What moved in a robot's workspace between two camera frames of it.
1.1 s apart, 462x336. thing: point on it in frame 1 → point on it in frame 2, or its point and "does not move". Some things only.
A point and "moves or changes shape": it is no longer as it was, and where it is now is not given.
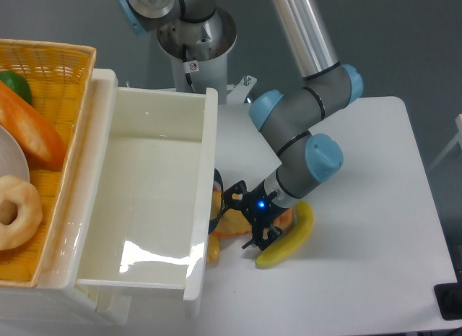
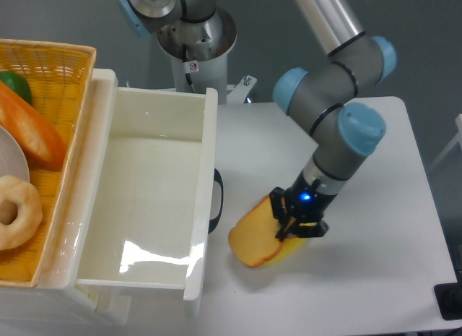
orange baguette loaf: x=42 y=145 does not move
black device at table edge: x=449 y=298 does not move
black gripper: x=260 y=209 → x=304 y=202
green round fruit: x=18 y=84 does not move
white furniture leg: x=458 y=138 does not move
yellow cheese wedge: x=233 y=222 moves or changes shape
